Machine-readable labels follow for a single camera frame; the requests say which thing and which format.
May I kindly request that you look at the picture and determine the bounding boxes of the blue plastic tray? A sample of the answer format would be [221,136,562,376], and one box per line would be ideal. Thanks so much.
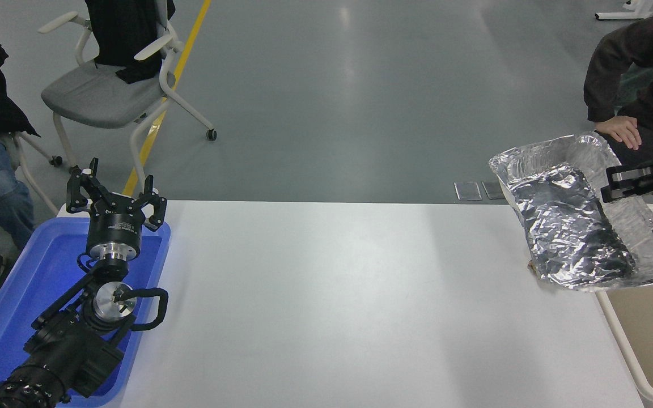
[0,217,172,407]

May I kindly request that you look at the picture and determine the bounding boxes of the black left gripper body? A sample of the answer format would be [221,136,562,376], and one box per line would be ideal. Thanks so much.
[86,205,146,250]

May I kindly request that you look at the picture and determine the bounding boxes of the grey chair with white frame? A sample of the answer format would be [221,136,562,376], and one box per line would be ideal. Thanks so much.
[38,0,218,196]

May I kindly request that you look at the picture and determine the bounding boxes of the white stand base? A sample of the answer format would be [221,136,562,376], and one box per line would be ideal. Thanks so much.
[595,0,653,22]

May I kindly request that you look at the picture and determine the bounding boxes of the foil tray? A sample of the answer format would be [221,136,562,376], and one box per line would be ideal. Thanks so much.
[488,131,653,292]

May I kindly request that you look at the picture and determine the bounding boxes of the person's hand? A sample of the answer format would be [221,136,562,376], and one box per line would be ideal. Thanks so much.
[595,116,643,151]

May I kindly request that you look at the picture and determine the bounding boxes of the white chair frame with castors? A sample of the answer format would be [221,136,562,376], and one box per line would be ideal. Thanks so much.
[12,131,64,216]

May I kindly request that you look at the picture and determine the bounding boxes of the black garment on chair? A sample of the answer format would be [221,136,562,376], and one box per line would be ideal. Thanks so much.
[84,0,176,85]

